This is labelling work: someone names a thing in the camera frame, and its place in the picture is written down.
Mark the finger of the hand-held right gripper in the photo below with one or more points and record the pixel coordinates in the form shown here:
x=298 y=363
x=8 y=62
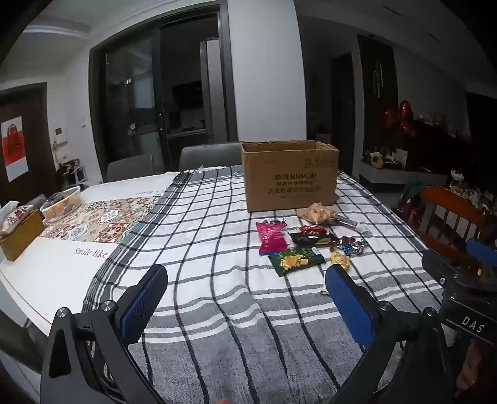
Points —
x=483 y=252
x=438 y=264

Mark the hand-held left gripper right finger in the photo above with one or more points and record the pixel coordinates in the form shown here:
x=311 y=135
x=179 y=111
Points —
x=349 y=307

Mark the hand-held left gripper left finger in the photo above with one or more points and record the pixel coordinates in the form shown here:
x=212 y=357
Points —
x=143 y=299

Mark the yellow candy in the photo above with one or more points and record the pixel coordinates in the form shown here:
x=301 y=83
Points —
x=339 y=261

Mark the blue gold candy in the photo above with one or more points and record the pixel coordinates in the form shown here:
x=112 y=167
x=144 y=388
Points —
x=357 y=246

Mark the green cracker packet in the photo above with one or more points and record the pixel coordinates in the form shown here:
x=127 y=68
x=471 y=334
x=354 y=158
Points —
x=295 y=262

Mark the dark brown snack packet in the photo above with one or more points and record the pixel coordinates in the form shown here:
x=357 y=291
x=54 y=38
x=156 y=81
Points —
x=306 y=239

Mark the long sausage stick packet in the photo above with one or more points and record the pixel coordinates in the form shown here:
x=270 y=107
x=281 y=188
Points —
x=347 y=222

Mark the small red snack packet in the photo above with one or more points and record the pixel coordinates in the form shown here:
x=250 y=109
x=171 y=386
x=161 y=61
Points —
x=312 y=230

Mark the tan snack packet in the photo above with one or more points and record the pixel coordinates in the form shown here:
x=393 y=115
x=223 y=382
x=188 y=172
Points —
x=316 y=213

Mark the pink snack packet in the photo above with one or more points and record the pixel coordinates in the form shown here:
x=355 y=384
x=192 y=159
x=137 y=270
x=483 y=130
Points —
x=271 y=237

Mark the brown cardboard box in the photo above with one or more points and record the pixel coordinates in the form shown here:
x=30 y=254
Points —
x=287 y=182

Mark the person's right hand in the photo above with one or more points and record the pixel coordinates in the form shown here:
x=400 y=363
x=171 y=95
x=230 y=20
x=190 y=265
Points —
x=471 y=361

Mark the red-brown wooden chair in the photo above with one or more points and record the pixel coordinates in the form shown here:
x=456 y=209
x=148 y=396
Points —
x=446 y=202

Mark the white lotus ornament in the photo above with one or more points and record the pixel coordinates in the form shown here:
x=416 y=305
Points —
x=457 y=178

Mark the green cloth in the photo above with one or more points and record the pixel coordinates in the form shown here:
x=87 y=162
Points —
x=413 y=188

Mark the patterned tile-print table mat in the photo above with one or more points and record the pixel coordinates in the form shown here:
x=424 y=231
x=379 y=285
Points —
x=105 y=221

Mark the white printed table cover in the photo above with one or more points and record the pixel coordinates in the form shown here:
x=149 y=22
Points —
x=58 y=272

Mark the black white plaid tablecloth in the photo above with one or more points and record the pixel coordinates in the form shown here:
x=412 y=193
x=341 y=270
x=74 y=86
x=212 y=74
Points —
x=217 y=241

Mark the white low sideboard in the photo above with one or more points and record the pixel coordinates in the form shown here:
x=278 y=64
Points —
x=396 y=174

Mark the dark tall cabinet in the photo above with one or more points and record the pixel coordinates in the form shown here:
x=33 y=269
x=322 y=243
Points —
x=438 y=147

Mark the small wicker basket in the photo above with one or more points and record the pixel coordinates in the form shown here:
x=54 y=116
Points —
x=376 y=160

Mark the white basket with fruit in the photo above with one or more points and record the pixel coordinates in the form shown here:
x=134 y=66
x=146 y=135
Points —
x=62 y=208

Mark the grey upholstered chair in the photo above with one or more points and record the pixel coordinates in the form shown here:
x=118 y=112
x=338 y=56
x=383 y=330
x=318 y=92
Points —
x=209 y=157
x=130 y=169

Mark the brown tissue box floral cover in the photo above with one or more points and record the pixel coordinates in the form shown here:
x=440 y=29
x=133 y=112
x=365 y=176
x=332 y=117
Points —
x=19 y=237

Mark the white small storage rack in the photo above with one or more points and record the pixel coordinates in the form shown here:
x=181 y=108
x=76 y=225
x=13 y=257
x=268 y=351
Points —
x=73 y=173

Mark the dark hallway door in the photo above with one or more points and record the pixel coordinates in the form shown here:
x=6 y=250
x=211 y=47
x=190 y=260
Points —
x=343 y=116

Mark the dark framed glass sliding door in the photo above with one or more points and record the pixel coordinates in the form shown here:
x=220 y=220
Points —
x=132 y=97

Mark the dark wooden door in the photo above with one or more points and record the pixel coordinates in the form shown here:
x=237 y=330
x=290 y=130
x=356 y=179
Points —
x=39 y=116

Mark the silver refrigerator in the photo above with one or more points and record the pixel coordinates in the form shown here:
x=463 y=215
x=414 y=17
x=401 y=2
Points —
x=209 y=89

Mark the white wall intercom panel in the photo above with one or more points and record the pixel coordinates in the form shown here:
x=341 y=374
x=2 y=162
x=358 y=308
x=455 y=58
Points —
x=60 y=136

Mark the red white wall poster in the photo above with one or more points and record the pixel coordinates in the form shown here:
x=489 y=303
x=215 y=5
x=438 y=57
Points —
x=13 y=147

